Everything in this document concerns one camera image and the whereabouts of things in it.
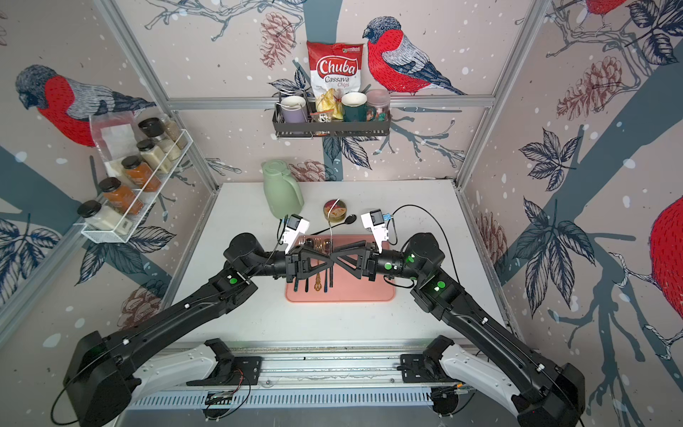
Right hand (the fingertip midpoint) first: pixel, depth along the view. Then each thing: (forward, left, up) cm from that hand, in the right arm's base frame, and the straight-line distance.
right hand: (336, 255), depth 58 cm
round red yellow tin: (+39, +5, -31) cm, 50 cm away
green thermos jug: (+36, +24, -18) cm, 47 cm away
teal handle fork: (+7, +17, -35) cm, 39 cm away
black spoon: (+8, +13, -35) cm, 38 cm away
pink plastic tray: (-4, 0, -6) cm, 7 cm away
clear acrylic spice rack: (+5, +61, +1) cm, 61 cm away
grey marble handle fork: (-3, +1, -5) cm, 6 cm away
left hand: (-1, +1, -2) cm, 2 cm away
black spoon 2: (+38, -1, -35) cm, 52 cm away
